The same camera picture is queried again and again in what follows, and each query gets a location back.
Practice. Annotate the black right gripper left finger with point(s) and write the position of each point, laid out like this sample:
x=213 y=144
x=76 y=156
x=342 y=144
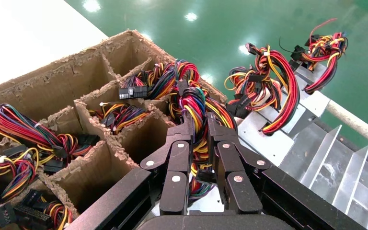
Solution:
x=177 y=158

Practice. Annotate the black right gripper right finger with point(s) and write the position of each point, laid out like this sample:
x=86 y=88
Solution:
x=231 y=158

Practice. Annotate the divided brown cardboard box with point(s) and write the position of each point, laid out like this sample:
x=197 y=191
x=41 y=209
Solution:
x=60 y=79

